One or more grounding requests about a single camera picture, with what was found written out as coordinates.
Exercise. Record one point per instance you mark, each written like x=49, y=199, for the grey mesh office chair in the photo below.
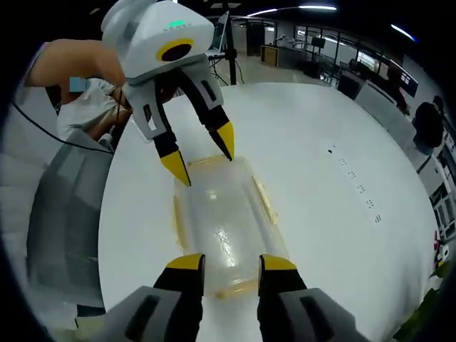
x=67, y=221

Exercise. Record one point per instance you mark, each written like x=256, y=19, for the green potted plant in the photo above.
x=432, y=295

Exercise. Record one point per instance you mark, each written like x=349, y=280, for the long ceiling light strip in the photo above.
x=292, y=10

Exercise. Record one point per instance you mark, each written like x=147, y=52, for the black stand with round base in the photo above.
x=231, y=46

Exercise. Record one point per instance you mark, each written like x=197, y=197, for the clear box with yellow buckles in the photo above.
x=228, y=228

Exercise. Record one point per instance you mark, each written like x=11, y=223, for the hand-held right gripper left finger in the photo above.
x=167, y=303

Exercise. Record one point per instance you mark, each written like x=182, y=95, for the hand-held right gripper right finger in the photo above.
x=295, y=306

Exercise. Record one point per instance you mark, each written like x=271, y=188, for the dark wall monitor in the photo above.
x=408, y=82

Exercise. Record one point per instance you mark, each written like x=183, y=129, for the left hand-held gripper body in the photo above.
x=156, y=39

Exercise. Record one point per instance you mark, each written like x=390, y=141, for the white desk partition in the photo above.
x=384, y=110

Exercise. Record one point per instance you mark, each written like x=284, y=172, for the wooden cabinet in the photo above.
x=270, y=55

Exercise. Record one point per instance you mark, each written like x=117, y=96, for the short ceiling light strip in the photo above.
x=402, y=32

